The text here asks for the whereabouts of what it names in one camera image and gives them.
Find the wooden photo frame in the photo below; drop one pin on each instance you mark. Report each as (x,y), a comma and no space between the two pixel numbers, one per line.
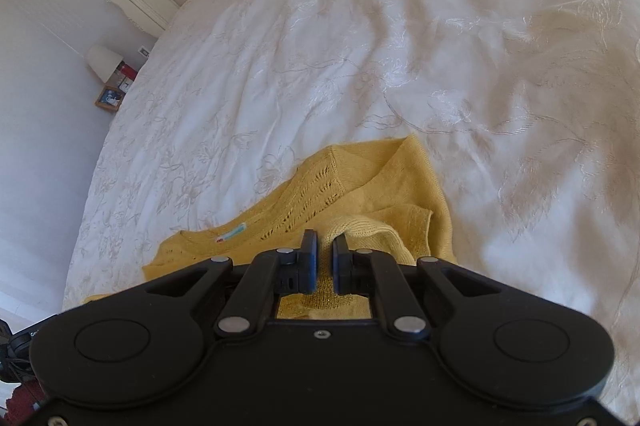
(109,98)

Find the bed with white embroidered bedspread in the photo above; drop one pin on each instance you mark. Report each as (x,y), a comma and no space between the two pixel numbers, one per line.
(400,56)

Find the dark red fuzzy cloth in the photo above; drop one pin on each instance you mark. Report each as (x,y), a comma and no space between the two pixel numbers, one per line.
(27,403)

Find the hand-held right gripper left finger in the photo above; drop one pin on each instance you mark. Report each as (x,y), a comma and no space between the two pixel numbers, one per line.
(311,266)

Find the white wall outlet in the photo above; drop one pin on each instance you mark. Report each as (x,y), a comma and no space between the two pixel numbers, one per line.
(143,52)

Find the white table lamp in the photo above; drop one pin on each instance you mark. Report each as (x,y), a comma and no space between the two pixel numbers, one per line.
(105,62)

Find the red box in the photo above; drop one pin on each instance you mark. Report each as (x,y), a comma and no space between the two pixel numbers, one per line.
(128,69)

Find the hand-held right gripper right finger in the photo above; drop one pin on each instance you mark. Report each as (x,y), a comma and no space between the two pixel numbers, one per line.
(337,266)

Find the yellow knit sweater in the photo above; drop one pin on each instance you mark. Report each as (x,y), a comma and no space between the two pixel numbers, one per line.
(400,186)

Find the small white clock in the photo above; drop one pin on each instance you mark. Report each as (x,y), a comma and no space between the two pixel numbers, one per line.
(126,83)

